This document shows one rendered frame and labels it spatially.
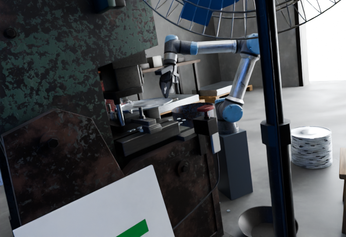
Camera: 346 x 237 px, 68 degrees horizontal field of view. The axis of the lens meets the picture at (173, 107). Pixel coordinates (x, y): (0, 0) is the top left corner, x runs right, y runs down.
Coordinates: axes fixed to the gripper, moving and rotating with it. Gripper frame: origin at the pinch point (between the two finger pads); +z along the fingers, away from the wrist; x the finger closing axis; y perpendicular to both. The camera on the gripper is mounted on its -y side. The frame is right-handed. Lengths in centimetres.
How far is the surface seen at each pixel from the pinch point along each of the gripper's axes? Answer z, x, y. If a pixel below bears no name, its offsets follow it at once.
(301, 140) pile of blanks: 17, -56, 104
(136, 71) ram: -6.3, -0.8, -26.1
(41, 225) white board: 54, -3, -65
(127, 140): 26.3, -8.9, -36.2
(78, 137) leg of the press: 27, -7, -58
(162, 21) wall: -234, 228, 291
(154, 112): 10.9, -0.8, -9.9
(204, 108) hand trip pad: 10.6, -31.2, -14.3
